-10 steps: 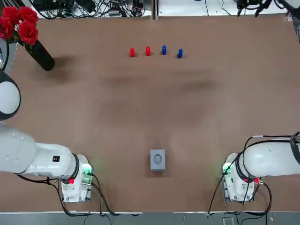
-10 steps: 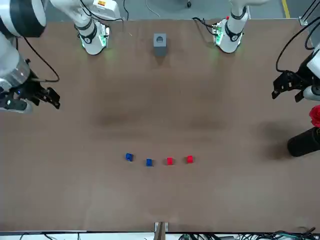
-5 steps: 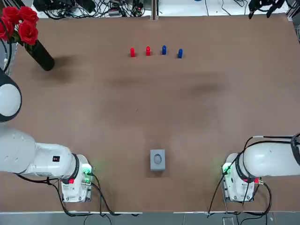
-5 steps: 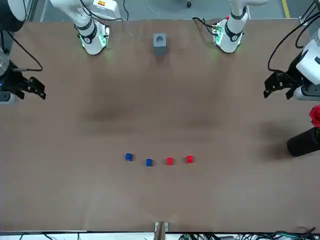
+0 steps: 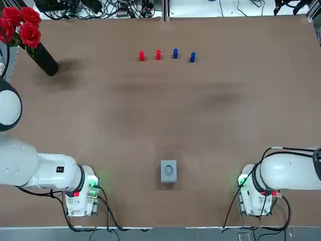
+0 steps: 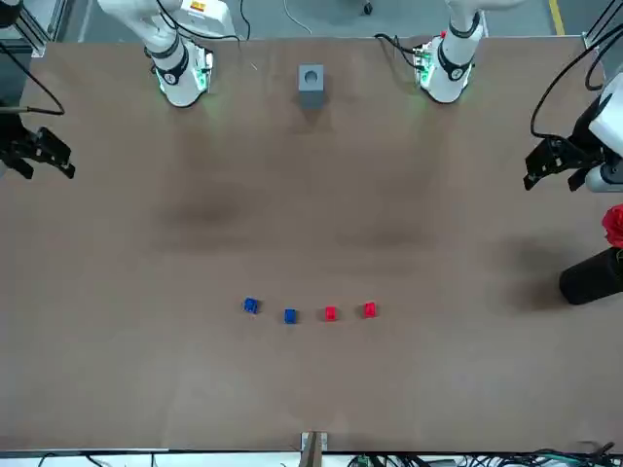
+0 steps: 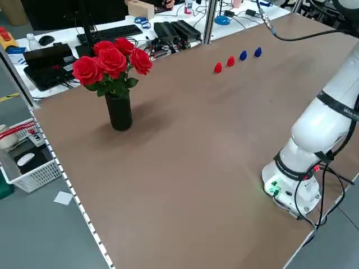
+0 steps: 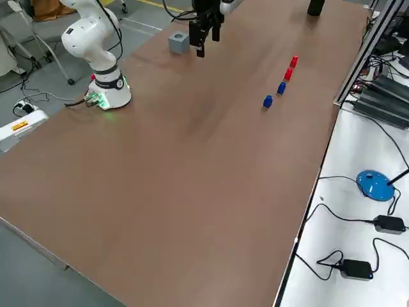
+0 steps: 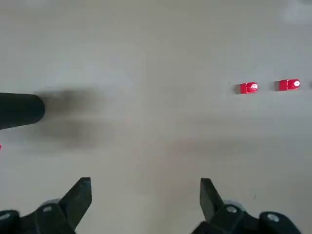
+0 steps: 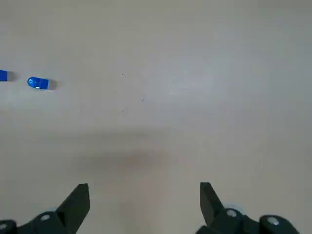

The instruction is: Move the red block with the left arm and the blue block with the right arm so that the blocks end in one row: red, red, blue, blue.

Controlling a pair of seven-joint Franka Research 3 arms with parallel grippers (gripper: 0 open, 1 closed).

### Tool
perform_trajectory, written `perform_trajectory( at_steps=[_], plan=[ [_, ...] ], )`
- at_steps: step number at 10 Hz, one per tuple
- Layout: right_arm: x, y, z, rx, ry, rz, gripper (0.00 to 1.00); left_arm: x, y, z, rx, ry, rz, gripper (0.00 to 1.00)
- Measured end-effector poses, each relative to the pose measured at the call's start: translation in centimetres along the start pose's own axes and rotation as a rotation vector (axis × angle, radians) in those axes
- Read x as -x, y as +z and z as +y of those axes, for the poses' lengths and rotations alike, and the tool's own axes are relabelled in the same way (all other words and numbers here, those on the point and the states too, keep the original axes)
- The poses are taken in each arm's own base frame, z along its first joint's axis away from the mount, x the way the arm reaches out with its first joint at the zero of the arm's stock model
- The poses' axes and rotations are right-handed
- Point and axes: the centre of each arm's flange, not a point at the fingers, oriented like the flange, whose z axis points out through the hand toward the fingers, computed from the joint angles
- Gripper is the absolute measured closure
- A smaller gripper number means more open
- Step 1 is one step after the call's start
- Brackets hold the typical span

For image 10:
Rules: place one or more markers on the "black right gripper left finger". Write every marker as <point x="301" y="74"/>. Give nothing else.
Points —
<point x="63" y="219"/>

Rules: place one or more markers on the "small blue block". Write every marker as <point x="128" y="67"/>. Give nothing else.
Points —
<point x="3" y="75"/>
<point x="37" y="83"/>

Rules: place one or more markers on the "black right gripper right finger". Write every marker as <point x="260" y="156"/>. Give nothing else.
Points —
<point x="219" y="221"/>

